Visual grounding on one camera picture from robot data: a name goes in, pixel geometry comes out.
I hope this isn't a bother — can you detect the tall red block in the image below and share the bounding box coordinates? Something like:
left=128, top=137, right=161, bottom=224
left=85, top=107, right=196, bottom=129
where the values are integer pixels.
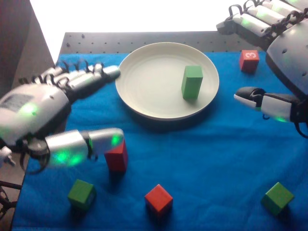
left=103, top=139, right=129, bottom=173

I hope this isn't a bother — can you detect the black metal stand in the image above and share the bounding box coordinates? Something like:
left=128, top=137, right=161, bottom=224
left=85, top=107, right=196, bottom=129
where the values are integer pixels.
left=0, top=180, right=23, bottom=218

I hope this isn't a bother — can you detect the plain red cube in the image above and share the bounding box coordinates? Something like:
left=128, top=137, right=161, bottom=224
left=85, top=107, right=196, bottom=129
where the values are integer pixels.
left=144, top=184, right=174, bottom=217

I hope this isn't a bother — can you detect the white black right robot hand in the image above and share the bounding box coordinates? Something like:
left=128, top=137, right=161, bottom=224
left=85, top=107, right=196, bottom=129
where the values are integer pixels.
left=216, top=0, right=308, bottom=123

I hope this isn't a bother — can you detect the green cube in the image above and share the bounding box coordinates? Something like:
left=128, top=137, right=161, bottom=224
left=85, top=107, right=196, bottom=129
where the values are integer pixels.
left=261, top=181, right=295, bottom=216
left=67, top=179, right=96, bottom=212

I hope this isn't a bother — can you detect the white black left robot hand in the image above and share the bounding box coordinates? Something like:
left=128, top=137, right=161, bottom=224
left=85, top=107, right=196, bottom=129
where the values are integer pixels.
left=0, top=61, right=125, bottom=168

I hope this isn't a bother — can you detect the tall green block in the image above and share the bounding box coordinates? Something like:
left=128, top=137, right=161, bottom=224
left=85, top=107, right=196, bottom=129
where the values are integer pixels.
left=181, top=65, right=204, bottom=100

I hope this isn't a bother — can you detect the red cube with number three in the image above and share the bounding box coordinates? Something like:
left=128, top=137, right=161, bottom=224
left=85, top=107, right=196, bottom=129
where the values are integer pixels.
left=239, top=50, right=260, bottom=73

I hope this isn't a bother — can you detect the white round plate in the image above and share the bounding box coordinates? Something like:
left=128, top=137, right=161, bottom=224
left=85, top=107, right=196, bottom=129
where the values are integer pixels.
left=115, top=42, right=220, bottom=121

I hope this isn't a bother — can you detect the blue cloth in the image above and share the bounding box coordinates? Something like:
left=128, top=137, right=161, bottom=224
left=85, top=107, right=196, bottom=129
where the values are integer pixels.
left=12, top=51, right=308, bottom=231

